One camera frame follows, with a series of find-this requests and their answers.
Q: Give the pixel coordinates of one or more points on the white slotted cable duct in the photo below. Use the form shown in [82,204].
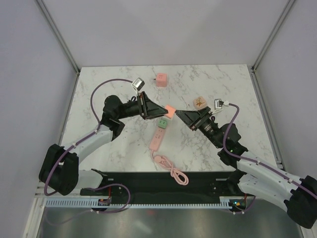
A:
[98,203]

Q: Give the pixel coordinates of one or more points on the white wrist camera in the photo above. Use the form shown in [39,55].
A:
[218,105]
[138,84]

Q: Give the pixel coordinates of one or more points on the pink cube socket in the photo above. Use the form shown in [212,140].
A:
[161,80]

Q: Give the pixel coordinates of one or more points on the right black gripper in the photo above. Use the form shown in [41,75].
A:
[189,117]

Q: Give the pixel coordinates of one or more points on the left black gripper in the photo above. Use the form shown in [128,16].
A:
[148,109]

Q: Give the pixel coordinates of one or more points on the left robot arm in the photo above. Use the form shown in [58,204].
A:
[60,169]

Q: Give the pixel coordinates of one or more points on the beige deer cube socket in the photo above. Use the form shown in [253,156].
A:
[199,103]

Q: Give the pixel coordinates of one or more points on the green cube plug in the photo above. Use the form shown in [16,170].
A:
[162,123]

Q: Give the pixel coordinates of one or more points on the small salmon charger plug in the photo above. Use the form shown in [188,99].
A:
[170,112]

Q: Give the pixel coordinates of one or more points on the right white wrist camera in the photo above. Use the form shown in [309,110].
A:
[218,105]

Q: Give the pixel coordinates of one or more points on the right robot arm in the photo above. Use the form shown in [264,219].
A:
[295,195]

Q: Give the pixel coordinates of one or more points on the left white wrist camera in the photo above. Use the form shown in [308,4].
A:
[138,84]

